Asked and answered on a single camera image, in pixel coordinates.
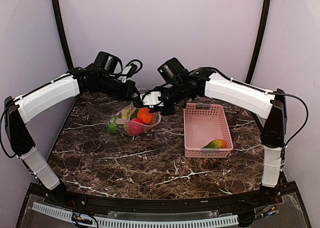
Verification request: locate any black front rail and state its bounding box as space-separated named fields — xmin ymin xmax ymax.
xmin=27 ymin=185 xmax=298 ymax=220

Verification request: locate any green toy bell pepper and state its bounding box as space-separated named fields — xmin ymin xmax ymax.
xmin=130 ymin=109 xmax=139 ymax=119

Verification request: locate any pink perforated plastic basket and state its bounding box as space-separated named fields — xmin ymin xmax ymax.
xmin=183 ymin=103 xmax=234 ymax=158

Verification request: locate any yellow toy lemon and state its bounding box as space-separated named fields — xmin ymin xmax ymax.
xmin=121 ymin=108 xmax=131 ymax=119

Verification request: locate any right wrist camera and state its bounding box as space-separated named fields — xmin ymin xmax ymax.
xmin=140 ymin=91 xmax=164 ymax=108

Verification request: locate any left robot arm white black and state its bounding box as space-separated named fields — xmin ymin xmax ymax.
xmin=0 ymin=51 xmax=143 ymax=206

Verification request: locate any black frame post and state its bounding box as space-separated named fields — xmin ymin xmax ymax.
xmin=245 ymin=0 xmax=271 ymax=84
xmin=51 ymin=0 xmax=74 ymax=70

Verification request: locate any orange green toy mango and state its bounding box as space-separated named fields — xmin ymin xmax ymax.
xmin=203 ymin=139 xmax=227 ymax=149

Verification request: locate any right black frame post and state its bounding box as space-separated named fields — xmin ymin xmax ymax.
xmin=245 ymin=0 xmax=271 ymax=84

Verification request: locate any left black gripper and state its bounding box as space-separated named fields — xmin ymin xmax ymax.
xmin=97 ymin=73 xmax=138 ymax=101

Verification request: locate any white slotted cable duct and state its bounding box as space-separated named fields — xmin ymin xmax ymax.
xmin=31 ymin=202 xmax=239 ymax=228

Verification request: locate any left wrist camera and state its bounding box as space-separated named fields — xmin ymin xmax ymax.
xmin=118 ymin=59 xmax=143 ymax=83

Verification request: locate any left black frame post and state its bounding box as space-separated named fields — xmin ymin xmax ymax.
xmin=51 ymin=0 xmax=74 ymax=70

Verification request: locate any red toy apple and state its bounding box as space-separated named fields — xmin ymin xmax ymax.
xmin=127 ymin=118 xmax=145 ymax=136

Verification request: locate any clear zip top bag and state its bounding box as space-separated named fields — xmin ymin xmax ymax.
xmin=106 ymin=102 xmax=162 ymax=136

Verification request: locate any green toy cabbage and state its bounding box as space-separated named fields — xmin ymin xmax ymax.
xmin=107 ymin=116 xmax=118 ymax=133

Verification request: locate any orange toy fruit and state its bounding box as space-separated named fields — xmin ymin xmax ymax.
xmin=137 ymin=107 xmax=154 ymax=125

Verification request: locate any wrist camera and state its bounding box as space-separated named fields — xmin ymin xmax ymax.
xmin=140 ymin=91 xmax=164 ymax=108
xmin=118 ymin=59 xmax=143 ymax=83

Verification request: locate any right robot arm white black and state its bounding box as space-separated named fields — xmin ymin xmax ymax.
xmin=141 ymin=57 xmax=305 ymax=205

